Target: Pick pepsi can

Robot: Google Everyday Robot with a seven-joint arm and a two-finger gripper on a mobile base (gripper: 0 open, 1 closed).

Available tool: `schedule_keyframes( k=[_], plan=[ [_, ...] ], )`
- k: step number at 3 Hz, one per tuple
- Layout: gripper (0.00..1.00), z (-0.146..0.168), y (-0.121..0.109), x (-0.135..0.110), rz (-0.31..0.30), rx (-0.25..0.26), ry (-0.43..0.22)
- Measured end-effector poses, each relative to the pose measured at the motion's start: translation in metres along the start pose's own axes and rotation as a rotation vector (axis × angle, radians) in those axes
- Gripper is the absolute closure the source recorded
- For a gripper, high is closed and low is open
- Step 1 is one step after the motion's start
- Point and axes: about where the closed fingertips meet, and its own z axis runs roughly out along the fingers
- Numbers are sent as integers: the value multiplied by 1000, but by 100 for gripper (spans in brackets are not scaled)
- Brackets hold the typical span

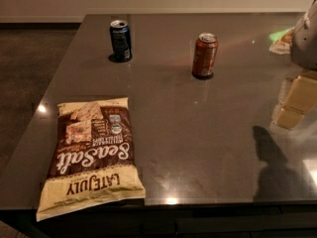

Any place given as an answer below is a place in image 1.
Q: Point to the dark blue pepsi can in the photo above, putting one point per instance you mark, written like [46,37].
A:
[121,40]

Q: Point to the red-brown soda can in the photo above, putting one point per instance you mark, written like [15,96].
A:
[205,52]

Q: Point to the pale snack wrapper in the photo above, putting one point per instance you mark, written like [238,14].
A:
[281,42]

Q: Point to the Late July chips bag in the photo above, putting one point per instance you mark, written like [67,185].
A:
[93,162]

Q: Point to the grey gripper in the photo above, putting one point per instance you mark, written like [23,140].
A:
[305,45]

